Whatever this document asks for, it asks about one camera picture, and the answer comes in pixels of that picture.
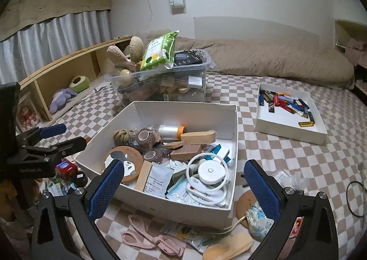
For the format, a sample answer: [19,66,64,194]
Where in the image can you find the beige rope knot ball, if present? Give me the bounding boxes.
[113,129,137,146]

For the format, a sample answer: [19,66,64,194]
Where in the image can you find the pink folding scissors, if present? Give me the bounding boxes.
[121,215,184,257]

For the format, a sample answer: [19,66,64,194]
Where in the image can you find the white round tape measure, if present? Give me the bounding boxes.
[198,160,226,185]

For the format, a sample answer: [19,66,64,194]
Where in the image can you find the black round tin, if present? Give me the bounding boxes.
[72,171,88,187]

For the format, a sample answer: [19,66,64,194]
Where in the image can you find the red cardboard box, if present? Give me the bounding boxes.
[55,161,78,180]

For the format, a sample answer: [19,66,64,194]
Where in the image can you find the blue floral fabric pouch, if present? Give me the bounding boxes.
[246,202,274,241]

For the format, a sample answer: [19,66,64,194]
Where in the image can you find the wooden bed shelf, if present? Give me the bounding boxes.
[16,36,131,131]

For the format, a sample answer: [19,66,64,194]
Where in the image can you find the purple plush toy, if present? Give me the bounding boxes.
[49,88,77,114]

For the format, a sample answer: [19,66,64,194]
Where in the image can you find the panda round wooden coaster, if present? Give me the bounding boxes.
[104,146,144,184]

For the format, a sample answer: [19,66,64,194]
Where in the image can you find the round cork coaster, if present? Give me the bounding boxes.
[235,190,257,229]

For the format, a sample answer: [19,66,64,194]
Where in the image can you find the avocado plush toy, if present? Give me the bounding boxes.
[68,75,90,94]

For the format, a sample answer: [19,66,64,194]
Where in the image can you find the brown tape roll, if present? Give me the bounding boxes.
[136,128,159,150]

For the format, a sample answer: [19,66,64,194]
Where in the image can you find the grey window curtain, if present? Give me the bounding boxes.
[1,10,111,84]

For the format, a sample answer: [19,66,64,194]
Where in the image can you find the white shallow tray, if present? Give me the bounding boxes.
[255,82,327,145]

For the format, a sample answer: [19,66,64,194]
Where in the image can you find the yellow wooden ball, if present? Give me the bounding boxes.
[119,69,133,86]

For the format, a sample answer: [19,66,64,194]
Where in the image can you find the wooden block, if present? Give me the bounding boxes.
[180,130,216,145]

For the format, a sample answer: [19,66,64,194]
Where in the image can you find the white shoes cardboard box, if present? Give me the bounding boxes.
[76,101,238,229]

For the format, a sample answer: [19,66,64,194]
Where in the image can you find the clear plastic storage bin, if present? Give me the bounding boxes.
[105,49,215,107]

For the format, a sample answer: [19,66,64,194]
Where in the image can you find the green wet wipes pack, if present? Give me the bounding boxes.
[140,30,179,71]

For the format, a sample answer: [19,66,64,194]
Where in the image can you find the brown quilted blanket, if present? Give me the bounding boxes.
[175,36,355,89]

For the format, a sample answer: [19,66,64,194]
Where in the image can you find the white ring cable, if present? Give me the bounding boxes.
[185,153,230,206]

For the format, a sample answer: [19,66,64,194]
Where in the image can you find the wall closet with clothes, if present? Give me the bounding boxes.
[335,19,367,94]

